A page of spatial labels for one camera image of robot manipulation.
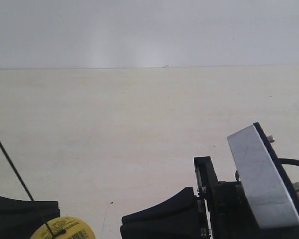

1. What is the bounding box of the yellow tennis ball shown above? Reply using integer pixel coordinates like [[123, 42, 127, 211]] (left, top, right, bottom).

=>
[[30, 216, 96, 239]]

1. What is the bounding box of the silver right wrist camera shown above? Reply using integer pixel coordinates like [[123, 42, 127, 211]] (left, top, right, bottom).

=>
[[227, 122, 299, 229]]

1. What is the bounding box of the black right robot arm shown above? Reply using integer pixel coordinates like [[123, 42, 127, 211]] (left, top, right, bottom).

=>
[[120, 156, 299, 239]]

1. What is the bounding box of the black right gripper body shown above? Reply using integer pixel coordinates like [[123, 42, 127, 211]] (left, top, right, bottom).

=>
[[194, 156, 299, 239]]

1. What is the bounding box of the black camera cable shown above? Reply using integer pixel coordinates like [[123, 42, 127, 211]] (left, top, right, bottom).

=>
[[279, 158, 299, 176]]

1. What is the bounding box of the black string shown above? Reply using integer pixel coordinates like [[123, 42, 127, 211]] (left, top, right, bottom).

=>
[[0, 123, 67, 239]]

